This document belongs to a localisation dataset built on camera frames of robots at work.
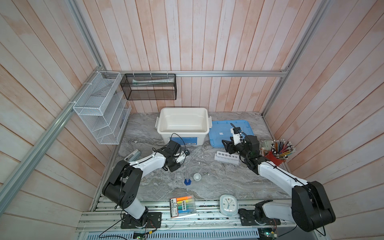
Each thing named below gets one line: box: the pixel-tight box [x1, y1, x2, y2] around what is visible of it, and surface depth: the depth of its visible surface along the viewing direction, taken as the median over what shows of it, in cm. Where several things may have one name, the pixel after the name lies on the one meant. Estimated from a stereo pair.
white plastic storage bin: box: [155, 107, 213, 146], surface depth 108 cm
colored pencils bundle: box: [271, 139, 296, 160], surface depth 85 cm
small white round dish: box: [193, 173, 202, 181], surface depth 87 cm
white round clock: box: [219, 194, 239, 217], surface depth 78 cm
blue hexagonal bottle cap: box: [184, 178, 192, 186], surface depth 87 cm
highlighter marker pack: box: [169, 195, 197, 218], surface depth 79 cm
